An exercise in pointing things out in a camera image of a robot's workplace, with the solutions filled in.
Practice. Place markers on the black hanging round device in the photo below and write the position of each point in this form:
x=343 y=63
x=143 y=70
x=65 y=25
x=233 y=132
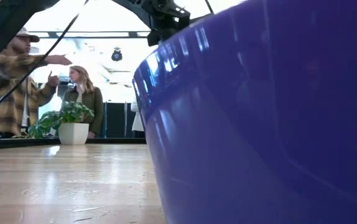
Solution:
x=116 y=56

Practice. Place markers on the dark purple plastic bowl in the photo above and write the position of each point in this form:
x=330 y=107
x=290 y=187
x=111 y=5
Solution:
x=259 y=124

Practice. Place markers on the black partition panel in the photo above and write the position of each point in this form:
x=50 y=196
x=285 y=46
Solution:
x=116 y=119

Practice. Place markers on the black aluminium table frame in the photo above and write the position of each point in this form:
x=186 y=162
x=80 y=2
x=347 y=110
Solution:
x=26 y=143

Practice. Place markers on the green plant in white pot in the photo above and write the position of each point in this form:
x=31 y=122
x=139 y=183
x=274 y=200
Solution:
x=72 y=133

